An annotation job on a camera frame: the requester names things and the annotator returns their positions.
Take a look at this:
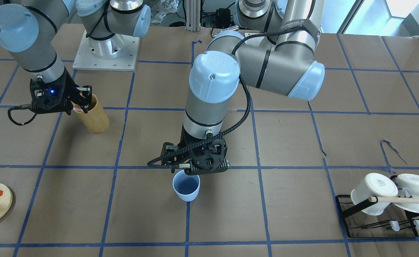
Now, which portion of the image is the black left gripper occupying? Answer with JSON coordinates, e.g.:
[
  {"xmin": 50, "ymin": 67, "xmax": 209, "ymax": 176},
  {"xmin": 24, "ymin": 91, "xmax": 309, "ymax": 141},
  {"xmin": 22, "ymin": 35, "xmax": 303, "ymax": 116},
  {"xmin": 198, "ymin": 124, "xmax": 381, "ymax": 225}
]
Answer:
[{"xmin": 160, "ymin": 128, "xmax": 229, "ymax": 176}]

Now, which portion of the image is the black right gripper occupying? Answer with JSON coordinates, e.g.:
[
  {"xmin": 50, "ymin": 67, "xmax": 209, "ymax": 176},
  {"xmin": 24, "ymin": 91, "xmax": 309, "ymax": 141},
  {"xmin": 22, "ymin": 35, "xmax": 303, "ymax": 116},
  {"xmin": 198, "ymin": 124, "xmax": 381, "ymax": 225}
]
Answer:
[{"xmin": 30, "ymin": 69, "xmax": 92, "ymax": 115}]

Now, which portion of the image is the light blue plastic cup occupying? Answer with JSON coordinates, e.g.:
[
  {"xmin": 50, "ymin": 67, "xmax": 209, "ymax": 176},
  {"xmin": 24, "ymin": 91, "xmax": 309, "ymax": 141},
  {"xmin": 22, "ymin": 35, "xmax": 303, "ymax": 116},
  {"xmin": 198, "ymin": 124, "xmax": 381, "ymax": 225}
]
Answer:
[{"xmin": 172, "ymin": 170, "xmax": 201, "ymax": 202}]

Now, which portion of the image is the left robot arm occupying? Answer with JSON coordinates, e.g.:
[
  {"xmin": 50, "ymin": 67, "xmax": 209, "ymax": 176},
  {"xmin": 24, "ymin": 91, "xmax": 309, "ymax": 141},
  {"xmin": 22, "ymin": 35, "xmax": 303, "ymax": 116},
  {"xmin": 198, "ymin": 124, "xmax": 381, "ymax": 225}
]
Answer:
[{"xmin": 148, "ymin": 0, "xmax": 325, "ymax": 175}]

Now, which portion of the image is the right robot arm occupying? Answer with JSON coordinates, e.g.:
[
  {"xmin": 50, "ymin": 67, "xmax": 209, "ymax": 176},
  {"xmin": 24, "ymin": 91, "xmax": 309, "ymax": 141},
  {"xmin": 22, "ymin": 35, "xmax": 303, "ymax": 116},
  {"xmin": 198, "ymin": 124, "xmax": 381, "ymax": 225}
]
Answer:
[{"xmin": 0, "ymin": 0, "xmax": 151, "ymax": 114}]

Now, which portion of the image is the bamboo cup holder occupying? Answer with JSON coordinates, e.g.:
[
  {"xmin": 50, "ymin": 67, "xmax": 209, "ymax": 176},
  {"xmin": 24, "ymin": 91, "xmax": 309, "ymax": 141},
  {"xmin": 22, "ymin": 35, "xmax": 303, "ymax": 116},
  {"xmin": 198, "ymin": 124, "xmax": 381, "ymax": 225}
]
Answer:
[{"xmin": 73, "ymin": 94, "xmax": 109, "ymax": 133}]

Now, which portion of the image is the silver cylindrical connector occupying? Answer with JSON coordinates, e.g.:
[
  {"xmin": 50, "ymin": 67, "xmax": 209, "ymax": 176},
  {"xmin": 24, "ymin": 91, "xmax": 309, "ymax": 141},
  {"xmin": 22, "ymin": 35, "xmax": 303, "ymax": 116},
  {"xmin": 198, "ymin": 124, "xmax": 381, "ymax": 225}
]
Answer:
[{"xmin": 211, "ymin": 25, "xmax": 243, "ymax": 39}]

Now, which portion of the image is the black power adapter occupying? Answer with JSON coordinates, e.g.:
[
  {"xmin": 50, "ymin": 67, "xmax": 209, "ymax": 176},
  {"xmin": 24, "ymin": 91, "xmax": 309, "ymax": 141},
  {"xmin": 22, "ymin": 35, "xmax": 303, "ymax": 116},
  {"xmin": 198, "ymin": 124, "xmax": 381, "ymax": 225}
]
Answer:
[{"xmin": 211, "ymin": 8, "xmax": 231, "ymax": 28}]

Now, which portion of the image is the white mug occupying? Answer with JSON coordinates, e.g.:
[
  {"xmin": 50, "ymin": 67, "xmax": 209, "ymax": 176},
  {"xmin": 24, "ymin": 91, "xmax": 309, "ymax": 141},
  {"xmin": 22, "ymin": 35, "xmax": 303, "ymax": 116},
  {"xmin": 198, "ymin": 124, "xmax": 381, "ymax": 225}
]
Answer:
[
  {"xmin": 394, "ymin": 173, "xmax": 419, "ymax": 213},
  {"xmin": 351, "ymin": 173, "xmax": 398, "ymax": 205}
]

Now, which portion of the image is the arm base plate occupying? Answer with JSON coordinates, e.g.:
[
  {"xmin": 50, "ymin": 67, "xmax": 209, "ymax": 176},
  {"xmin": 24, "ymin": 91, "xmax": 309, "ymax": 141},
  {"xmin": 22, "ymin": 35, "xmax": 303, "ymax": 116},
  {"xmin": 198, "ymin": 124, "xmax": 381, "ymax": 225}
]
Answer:
[{"xmin": 72, "ymin": 32, "xmax": 140, "ymax": 72}]

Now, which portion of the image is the aluminium frame post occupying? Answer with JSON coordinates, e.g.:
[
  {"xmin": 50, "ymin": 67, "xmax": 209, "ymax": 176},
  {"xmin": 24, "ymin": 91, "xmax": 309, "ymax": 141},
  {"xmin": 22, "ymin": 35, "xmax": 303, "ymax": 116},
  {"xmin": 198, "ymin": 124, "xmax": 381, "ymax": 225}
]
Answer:
[{"xmin": 183, "ymin": 0, "xmax": 202, "ymax": 34}]

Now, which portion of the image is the black wire mug rack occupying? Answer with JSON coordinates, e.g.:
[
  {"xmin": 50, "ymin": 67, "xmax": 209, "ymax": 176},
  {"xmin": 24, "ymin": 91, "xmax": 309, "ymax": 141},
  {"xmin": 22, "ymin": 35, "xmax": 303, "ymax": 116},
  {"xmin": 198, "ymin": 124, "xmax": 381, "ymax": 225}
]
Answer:
[{"xmin": 336, "ymin": 175, "xmax": 419, "ymax": 238}]

